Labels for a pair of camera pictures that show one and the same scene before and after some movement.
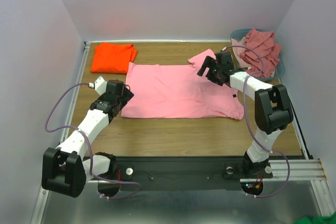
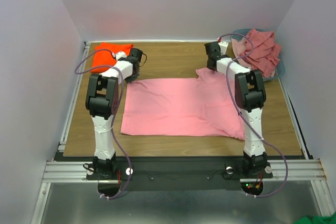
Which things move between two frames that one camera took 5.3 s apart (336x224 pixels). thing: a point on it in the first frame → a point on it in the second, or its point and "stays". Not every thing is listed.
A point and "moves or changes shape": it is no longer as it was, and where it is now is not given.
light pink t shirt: (177, 91) moves or changes shape
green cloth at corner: (317, 219) stays
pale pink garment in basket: (237, 51) stays
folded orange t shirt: (112, 58) stays
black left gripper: (127, 96) → (129, 80)
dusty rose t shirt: (263, 42) stays
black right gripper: (212, 70) → (210, 66)
